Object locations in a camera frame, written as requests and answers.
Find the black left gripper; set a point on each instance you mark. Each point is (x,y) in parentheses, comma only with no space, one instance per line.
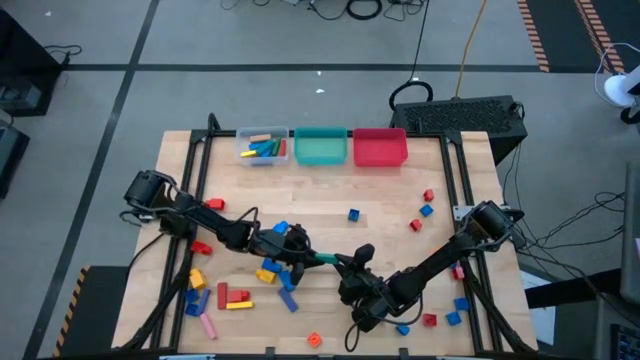
(282,247)

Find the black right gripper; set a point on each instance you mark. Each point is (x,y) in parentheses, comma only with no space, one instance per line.
(370,297)

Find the long teal block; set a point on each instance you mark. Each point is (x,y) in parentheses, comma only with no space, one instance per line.
(326,258)

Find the long purple-blue block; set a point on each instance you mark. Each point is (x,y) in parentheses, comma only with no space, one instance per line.
(203,302)
(288,300)

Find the medium yellow toy block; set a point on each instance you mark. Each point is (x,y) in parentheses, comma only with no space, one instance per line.
(266,276)
(197,279)

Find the small red toy block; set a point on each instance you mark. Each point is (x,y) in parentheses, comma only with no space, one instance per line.
(415,225)
(429,320)
(458,273)
(429,195)

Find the medium red toy block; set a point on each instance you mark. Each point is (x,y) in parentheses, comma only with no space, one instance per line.
(238,296)
(201,247)
(216,204)

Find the long red block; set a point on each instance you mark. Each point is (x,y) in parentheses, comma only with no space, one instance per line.
(283,148)
(222,296)

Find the long pink block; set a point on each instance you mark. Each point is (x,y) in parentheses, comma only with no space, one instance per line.
(208,326)

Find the long green block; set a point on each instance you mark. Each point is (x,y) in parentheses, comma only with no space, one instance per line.
(276,147)

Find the long tan block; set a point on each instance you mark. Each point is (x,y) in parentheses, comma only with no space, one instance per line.
(260,137)

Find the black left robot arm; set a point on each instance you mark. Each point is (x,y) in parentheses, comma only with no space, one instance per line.
(215,220)

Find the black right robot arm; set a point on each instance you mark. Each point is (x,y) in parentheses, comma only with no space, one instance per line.
(440,260)

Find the small orange toy block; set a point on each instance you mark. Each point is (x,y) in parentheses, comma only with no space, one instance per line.
(314,340)

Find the red plastic bin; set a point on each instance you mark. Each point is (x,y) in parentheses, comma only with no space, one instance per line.
(380,147)

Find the teal plastic bin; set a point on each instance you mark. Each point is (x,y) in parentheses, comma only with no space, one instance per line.
(320,147)

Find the clear plastic bin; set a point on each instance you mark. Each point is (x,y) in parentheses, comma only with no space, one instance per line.
(245,134)

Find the black computer case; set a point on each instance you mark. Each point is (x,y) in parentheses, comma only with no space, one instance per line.
(460,117)

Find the white paper sheet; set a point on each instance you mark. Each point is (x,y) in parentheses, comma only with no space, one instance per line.
(542,315)

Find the black hazard-striped floor mat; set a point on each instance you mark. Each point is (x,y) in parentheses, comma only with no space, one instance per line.
(100,310)

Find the black flat board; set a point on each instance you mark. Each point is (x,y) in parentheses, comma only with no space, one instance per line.
(575,290)

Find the black keyboard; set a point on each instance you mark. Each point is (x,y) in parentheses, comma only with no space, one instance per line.
(627,345)

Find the black orange-striped floor mat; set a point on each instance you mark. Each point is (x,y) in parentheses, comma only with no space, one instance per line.
(560,30)

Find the white round device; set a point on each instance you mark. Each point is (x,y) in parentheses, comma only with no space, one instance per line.
(617,90)

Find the grey equipment box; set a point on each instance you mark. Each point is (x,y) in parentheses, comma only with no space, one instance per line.
(10,150)

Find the black cabinet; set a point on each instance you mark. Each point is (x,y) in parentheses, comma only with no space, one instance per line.
(25,60)

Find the silver metal bracket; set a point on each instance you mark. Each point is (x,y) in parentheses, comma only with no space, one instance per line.
(461,212)

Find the black aluminium table frame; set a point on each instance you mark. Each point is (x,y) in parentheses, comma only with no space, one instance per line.
(222,133)

